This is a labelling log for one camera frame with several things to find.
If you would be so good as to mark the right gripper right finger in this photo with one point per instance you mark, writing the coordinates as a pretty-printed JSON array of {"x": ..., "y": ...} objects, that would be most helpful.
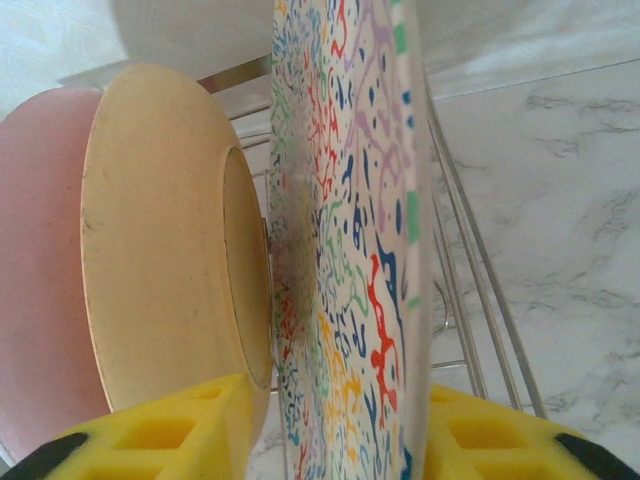
[{"x": 500, "y": 450}]

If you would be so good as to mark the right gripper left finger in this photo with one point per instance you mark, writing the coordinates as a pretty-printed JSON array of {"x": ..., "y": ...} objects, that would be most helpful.
[{"x": 150, "y": 440}]

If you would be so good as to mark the orange plate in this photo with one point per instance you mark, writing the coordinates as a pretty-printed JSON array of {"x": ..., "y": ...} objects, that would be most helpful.
[{"x": 160, "y": 225}]

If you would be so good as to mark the pink plate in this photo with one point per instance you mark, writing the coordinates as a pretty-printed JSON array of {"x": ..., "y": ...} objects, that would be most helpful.
[{"x": 40, "y": 250}]

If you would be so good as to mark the colourful squiggle pattern plate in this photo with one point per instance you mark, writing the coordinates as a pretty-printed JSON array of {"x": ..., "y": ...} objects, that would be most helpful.
[{"x": 350, "y": 200}]

